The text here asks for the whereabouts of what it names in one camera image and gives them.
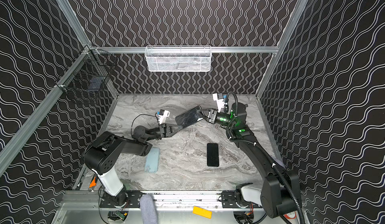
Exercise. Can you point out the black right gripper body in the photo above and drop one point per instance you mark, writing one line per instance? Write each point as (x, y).
(211, 115)

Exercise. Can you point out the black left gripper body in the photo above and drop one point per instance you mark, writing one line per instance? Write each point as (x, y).
(164, 130)

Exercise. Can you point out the white smartphone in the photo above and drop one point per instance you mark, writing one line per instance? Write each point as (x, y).
(189, 117)

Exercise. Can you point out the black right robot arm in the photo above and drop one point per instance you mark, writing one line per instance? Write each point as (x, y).
(280, 193)

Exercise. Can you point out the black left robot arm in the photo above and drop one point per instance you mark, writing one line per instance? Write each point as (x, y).
(104, 152)

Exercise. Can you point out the light blue phone case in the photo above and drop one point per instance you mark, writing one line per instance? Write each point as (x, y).
(152, 161)

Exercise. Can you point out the dark blue smartphone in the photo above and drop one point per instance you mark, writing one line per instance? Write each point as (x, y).
(213, 155)

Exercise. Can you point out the yellow block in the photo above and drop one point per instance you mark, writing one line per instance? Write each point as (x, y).
(202, 212)

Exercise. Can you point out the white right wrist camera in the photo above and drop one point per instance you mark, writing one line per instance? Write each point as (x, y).
(220, 101)

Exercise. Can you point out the white wire mesh basket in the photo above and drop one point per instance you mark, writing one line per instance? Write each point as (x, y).
(178, 58)

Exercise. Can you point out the orange handled tool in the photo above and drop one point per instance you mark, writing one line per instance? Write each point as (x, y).
(93, 184)

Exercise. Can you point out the black wire mesh basket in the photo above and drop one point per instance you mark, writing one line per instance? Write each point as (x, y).
(89, 82)

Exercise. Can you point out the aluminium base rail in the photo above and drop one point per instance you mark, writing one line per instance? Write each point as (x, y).
(218, 201)

